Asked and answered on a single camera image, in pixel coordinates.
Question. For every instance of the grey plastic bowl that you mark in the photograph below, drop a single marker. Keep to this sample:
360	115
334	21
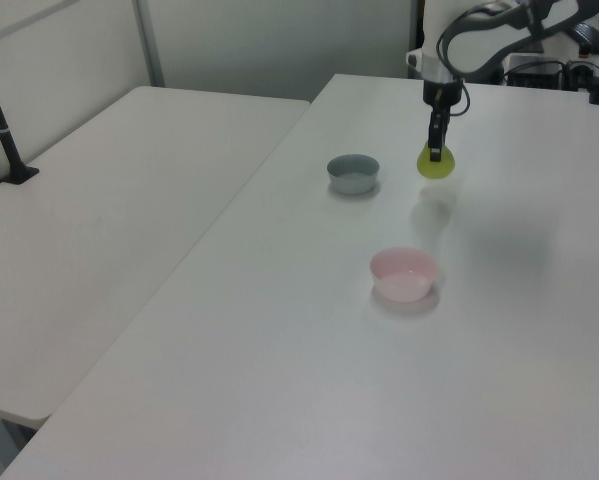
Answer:
351	184

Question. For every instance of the pink plastic bowl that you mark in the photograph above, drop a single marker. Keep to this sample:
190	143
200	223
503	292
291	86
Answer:
404	289

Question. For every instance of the black keyboard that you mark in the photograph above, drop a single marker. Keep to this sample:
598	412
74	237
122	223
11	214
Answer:
591	35

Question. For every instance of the small black box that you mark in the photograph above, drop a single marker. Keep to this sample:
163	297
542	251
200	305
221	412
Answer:
576	75

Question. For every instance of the yellow-green pear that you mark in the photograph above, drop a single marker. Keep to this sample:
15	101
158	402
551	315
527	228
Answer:
426	169

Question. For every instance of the white side table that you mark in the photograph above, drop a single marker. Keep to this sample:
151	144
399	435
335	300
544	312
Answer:
104	225

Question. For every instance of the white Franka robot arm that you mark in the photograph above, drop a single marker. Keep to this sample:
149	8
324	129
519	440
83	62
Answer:
479	45

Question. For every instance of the black camera pole with base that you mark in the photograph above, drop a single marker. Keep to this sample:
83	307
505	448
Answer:
6	145

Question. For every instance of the aluminium partition post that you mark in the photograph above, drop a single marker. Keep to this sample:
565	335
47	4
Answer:
149	40

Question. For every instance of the black flat device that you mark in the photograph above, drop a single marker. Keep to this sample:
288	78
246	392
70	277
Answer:
534	70

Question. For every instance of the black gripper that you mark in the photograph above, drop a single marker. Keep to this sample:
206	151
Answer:
441	95

